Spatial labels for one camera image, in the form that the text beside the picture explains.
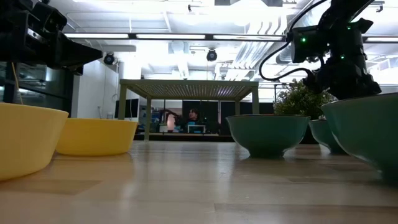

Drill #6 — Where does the yellow hanging cable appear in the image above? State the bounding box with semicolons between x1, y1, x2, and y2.
11;62;24;105

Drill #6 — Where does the small white stand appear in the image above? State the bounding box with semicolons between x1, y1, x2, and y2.
187;124;206;134

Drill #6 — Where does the green perforated metal shelf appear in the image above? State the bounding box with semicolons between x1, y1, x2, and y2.
118;78;261;141

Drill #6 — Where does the linear ceiling light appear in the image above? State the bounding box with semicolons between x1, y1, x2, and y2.
364;36;398;44
64;33;130;39
136;34;206;40
213;34;285;42

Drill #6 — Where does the yellow plastic mini bowl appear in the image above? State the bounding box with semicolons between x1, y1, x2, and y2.
0;102;70;182
55;118;139;157

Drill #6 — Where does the small black computer monitor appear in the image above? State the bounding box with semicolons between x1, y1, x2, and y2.
130;98;140;119
114;98;131;119

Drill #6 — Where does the teal bowl with patterned inside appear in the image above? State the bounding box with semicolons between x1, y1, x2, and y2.
308;119;348;155
226;114;311;159
320;92;398;184

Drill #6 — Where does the person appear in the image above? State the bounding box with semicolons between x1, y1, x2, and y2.
185;108;203;134

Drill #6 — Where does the green plant in black pot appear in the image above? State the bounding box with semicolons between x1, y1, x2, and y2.
273;79;338;144

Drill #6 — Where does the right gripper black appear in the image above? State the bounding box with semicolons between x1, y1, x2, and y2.
303;62;382;101

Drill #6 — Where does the right arm's black cable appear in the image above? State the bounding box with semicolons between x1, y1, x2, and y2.
258;0;329;82

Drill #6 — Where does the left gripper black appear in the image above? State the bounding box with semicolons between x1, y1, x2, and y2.
0;0;104;76

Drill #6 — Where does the silver ventilation duct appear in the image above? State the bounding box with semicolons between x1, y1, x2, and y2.
275;45;301;65

